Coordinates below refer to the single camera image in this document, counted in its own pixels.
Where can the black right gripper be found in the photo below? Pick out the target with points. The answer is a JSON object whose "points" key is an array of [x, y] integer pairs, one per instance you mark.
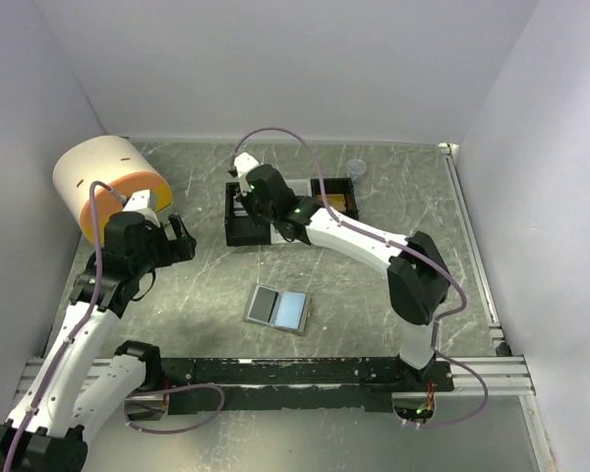
{"points": [[246, 204]]}

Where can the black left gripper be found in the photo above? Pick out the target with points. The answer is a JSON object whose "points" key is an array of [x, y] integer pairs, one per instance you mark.
{"points": [[175, 250]]}

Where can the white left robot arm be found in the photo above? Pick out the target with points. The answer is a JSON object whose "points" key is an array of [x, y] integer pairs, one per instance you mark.
{"points": [[52, 426]]}

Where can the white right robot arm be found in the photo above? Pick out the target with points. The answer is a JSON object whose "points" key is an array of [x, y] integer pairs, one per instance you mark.
{"points": [[414, 270]]}

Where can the gold cards stack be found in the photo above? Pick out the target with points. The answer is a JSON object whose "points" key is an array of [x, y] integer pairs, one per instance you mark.
{"points": [[338, 202]]}

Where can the dark card in holder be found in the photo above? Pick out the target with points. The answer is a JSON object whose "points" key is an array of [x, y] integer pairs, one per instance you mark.
{"points": [[262, 305]]}

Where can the black left tray compartment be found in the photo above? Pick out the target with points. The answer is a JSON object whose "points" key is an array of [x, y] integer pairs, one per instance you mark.
{"points": [[240, 229]]}

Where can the black tray compartment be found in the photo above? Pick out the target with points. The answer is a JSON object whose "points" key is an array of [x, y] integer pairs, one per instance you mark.
{"points": [[240, 229], [344, 186]]}

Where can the black right tray compartment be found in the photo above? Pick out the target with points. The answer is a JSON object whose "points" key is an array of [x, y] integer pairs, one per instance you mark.
{"points": [[344, 186]]}

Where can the small clear plastic cup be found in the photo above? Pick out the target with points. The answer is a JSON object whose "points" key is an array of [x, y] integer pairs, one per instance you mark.
{"points": [[356, 169]]}

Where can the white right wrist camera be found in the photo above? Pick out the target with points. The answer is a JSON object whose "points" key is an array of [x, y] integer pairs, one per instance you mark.
{"points": [[243, 162]]}

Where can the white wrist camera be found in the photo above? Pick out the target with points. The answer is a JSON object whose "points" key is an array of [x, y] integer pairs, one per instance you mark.
{"points": [[144, 203], [243, 162]]}

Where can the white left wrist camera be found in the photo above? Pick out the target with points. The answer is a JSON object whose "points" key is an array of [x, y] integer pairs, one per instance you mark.
{"points": [[144, 203]]}

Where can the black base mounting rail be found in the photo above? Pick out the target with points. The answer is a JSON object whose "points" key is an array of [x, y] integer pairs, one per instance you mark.
{"points": [[370, 383]]}

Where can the aluminium frame rail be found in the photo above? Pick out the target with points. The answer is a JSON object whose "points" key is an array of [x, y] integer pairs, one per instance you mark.
{"points": [[505, 374]]}

